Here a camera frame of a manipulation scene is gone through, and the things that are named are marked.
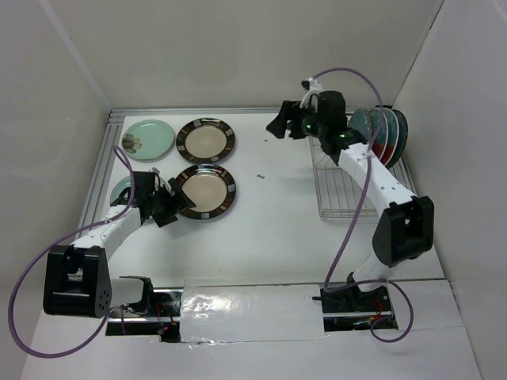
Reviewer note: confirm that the mint floral plate front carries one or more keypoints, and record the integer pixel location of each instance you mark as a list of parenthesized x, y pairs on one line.
[(118, 188)]

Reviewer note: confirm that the mint floral plate back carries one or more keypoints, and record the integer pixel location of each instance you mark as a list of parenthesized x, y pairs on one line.
[(147, 139)]

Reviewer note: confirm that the black rim beige plate back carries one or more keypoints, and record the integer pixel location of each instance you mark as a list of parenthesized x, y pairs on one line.
[(205, 140)]

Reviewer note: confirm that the red teal plate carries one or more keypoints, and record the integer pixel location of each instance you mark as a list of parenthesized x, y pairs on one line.
[(392, 138), (380, 131)]

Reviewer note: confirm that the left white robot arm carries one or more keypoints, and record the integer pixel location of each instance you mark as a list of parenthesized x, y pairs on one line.
[(77, 280)]

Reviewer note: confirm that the black rim beige plate front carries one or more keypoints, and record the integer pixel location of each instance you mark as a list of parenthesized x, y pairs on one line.
[(211, 188)]

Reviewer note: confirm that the red teal plate front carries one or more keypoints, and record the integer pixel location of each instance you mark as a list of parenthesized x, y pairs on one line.
[(392, 138)]

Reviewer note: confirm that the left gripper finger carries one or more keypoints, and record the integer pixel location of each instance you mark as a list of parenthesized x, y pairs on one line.
[(164, 215), (178, 196)]

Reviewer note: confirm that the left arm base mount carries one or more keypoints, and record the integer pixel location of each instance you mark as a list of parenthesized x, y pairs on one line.
[(160, 320)]

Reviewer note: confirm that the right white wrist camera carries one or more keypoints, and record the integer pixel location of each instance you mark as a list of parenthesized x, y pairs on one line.
[(311, 86)]

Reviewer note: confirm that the dark teal plate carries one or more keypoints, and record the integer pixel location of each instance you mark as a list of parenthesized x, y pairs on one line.
[(403, 135), (361, 121)]

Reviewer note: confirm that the black rim beige plate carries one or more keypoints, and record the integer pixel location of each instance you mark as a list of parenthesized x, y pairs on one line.
[(211, 188), (205, 140)]

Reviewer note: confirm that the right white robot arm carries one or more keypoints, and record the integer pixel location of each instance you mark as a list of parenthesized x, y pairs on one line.
[(406, 221)]

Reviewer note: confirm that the white tape sheet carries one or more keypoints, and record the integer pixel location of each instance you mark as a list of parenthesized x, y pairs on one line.
[(226, 315)]

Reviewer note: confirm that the dark teal plate front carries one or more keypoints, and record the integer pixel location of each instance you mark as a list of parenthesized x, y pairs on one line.
[(403, 135)]

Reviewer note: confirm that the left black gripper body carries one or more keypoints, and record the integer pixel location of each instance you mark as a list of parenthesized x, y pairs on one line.
[(161, 197)]

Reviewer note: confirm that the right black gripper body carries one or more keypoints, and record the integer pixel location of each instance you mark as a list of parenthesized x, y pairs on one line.
[(293, 119)]

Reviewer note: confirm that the mint floral plate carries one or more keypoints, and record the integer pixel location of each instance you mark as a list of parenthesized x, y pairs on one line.
[(147, 139), (118, 188)]

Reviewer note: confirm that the metal wire dish rack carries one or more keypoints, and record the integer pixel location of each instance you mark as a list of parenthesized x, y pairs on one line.
[(337, 193)]

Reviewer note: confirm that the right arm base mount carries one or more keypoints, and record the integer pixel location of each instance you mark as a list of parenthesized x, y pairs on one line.
[(350, 310)]

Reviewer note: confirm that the dark teal plate back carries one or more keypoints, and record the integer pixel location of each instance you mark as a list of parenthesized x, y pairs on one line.
[(361, 121)]

